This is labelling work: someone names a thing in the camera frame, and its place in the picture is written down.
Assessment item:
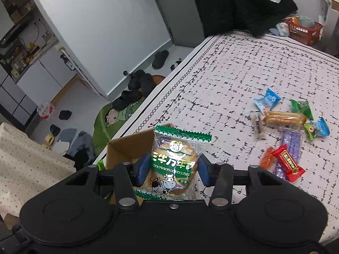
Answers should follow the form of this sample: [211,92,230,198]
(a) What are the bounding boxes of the blue plum snack packet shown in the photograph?
[253,88,281,115]

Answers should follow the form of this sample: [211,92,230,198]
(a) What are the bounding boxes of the long biscuit stick packet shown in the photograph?
[263,111,307,126]

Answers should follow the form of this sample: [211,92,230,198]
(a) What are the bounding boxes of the black white sneaker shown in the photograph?
[170,60,182,71]

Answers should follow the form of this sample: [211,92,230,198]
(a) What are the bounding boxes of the red plastic basket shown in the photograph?
[284,17,324,46]

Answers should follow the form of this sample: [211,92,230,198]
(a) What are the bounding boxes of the dark green snack packet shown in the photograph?
[290,99,314,120]

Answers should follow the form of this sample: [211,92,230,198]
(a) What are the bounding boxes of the blue green snack packet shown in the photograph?
[303,117,330,141]

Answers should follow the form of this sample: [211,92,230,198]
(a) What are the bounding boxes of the black clothes over chair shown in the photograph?
[194,0,298,37]

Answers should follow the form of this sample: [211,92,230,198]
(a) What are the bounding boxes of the brown cardboard box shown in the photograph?
[105,123,175,204]

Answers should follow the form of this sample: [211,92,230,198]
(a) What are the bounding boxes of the white kitchen cabinet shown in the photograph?
[1,47,76,129]

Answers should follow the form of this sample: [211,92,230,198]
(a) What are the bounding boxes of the grey fluffy rug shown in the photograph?
[63,131,96,171]

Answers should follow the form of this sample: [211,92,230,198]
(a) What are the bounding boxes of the black slipper by door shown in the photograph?
[152,50,169,69]

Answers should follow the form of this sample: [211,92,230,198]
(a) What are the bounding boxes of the white desk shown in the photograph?
[321,0,338,56]

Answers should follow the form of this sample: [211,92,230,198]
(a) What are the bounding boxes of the red candy bar packet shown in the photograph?
[272,145,305,182]

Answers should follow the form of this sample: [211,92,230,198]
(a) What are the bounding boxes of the orange sausage snack packet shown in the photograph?
[259,146,276,170]

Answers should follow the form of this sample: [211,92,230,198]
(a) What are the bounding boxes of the green milk bread packet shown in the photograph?
[135,126,212,201]

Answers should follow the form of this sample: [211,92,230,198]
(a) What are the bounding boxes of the grey door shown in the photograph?
[155,0,204,48]

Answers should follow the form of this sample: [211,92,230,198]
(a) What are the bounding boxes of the green leaf cartoon rug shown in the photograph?
[93,98,144,156]

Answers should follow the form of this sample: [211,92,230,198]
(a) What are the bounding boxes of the pile of black shoes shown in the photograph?
[112,69,156,111]

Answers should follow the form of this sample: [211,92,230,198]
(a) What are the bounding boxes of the cream dotted cloth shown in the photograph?
[0,122,76,217]

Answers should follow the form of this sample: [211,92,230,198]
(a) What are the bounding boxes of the purple wafer bar packet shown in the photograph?
[274,129,302,181]

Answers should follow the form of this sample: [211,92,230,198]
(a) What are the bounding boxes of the red white plastic bag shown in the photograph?
[37,102,55,119]

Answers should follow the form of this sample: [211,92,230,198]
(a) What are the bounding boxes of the patterned white bed blanket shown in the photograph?
[94,30,339,247]

